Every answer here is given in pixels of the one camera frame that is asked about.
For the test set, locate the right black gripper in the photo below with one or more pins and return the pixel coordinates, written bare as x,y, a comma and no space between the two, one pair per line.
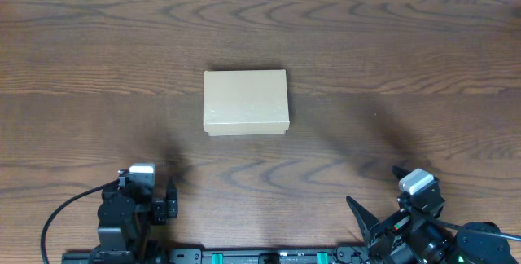
391,223

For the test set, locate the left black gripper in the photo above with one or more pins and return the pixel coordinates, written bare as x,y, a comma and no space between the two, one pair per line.
161,208

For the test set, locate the cardboard box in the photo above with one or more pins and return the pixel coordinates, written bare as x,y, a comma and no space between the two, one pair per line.
245,102

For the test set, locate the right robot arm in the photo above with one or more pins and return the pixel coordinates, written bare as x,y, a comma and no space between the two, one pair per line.
473,242

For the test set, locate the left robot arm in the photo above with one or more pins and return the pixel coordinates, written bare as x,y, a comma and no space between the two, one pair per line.
131,237

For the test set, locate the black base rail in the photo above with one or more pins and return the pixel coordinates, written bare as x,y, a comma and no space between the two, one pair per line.
339,255

